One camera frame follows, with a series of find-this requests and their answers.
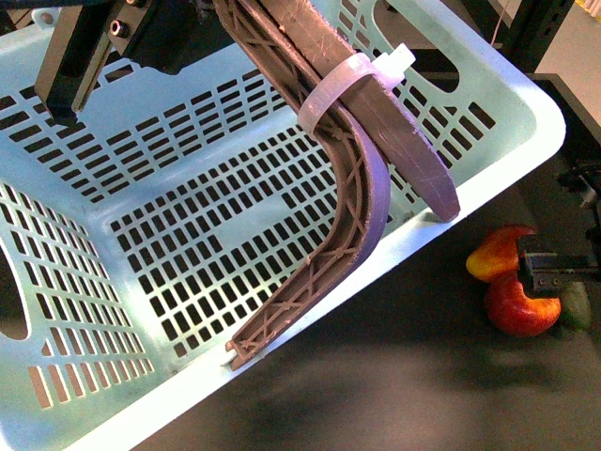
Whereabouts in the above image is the red apple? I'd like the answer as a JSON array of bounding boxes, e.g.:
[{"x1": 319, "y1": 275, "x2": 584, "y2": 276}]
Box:
[{"x1": 484, "y1": 272, "x2": 562, "y2": 338}]

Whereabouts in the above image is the white zip tie right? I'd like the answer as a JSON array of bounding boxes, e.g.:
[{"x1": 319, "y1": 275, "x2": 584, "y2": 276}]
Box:
[{"x1": 298, "y1": 43, "x2": 416, "y2": 135}]

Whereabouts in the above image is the red yellow mango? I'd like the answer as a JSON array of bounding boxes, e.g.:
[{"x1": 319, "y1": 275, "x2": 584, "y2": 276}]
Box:
[{"x1": 466, "y1": 224, "x2": 536, "y2": 283}]

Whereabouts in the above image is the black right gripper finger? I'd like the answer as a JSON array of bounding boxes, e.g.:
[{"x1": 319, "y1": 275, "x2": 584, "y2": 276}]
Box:
[{"x1": 516, "y1": 235, "x2": 600, "y2": 299}]

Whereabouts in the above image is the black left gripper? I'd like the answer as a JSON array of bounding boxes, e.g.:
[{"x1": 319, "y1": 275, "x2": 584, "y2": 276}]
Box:
[{"x1": 34, "y1": 1, "x2": 234, "y2": 126}]

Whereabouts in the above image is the green mango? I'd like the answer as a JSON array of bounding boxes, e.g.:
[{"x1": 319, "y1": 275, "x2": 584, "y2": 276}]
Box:
[{"x1": 560, "y1": 282, "x2": 592, "y2": 332}]

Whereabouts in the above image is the turquoise plastic basket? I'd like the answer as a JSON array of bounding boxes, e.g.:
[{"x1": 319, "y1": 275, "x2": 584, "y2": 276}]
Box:
[{"x1": 1, "y1": 1, "x2": 565, "y2": 450}]

